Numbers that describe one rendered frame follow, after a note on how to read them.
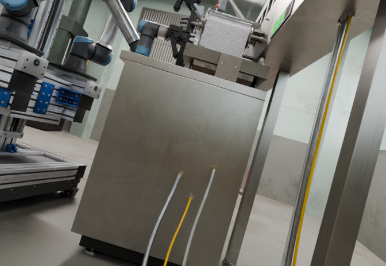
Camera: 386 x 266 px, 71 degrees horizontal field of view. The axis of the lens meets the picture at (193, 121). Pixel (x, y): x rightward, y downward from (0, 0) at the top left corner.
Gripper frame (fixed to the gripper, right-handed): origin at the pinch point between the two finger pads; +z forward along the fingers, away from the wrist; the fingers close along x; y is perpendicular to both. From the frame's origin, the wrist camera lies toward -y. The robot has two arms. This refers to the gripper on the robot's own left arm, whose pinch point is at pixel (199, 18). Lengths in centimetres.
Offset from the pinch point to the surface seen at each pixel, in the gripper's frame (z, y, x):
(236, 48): 27.0, 5.7, -7.1
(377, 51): 61, 10, -83
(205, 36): 12.6, -4.2, -7.1
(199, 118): 48, -33, -33
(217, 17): 7.4, 7.1, -6.5
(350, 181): 83, -15, -84
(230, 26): 15.3, 9.5, -7.1
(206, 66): 29.9, -16.5, -25.8
